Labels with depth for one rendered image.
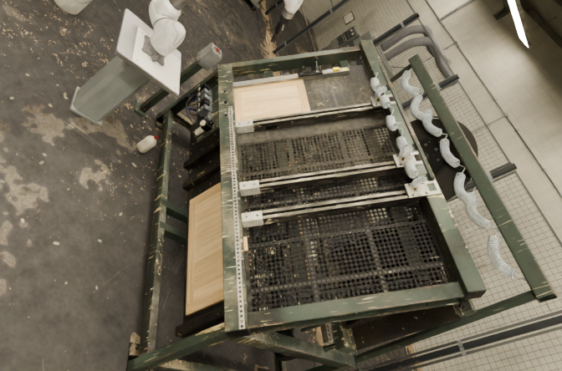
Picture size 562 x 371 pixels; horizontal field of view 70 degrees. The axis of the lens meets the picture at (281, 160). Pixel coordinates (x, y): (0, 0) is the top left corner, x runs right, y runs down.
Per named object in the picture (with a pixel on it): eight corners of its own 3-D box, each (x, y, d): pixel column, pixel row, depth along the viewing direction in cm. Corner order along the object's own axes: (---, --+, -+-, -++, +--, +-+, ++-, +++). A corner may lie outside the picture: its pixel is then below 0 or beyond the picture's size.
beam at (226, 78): (219, 74, 350) (217, 64, 342) (233, 73, 350) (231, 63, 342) (227, 338, 208) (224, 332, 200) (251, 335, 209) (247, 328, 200)
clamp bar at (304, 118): (237, 126, 299) (231, 102, 281) (393, 104, 301) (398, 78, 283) (237, 135, 293) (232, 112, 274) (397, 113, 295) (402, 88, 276)
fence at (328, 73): (233, 86, 329) (232, 82, 326) (348, 70, 331) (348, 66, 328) (233, 90, 326) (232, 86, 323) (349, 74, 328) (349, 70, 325)
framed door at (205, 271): (191, 201, 317) (189, 200, 315) (244, 170, 295) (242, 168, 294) (187, 316, 259) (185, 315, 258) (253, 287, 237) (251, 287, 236)
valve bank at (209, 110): (185, 88, 326) (206, 73, 316) (197, 99, 335) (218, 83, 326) (182, 133, 294) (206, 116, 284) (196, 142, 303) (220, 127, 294)
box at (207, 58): (196, 53, 331) (212, 41, 324) (206, 63, 339) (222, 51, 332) (196, 63, 323) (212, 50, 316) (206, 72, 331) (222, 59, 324)
